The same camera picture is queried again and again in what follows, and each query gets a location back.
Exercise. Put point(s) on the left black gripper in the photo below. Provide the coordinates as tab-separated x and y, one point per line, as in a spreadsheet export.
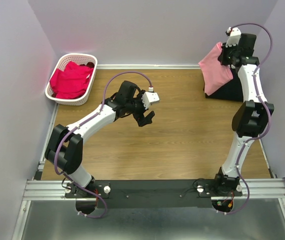
140	118

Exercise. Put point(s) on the light pink t shirt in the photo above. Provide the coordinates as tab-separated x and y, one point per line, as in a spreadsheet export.
214	74

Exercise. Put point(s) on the aluminium frame rail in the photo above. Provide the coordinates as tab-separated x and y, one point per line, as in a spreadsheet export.
51	190

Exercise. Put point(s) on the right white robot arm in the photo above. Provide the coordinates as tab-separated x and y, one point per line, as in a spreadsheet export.
252	119

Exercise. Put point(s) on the folded black t shirt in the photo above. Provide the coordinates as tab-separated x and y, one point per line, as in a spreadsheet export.
231	91

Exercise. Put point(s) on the red t shirt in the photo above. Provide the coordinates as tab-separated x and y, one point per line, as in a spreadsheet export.
72	82

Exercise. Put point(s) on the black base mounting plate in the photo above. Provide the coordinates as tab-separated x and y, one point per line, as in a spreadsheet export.
137	194

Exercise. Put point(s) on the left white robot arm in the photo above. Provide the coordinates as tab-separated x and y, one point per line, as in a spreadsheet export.
65	147

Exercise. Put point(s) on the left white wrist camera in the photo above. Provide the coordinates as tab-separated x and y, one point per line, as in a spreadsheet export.
149	98

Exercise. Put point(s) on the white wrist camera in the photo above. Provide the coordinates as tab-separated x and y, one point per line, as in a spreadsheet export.
234	36
149	98

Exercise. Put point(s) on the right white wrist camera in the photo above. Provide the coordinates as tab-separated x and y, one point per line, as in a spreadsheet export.
234	36

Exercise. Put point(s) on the white plastic laundry basket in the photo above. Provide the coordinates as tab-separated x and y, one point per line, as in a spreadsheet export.
79	59

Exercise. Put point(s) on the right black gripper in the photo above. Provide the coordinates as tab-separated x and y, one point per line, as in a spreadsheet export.
221	57

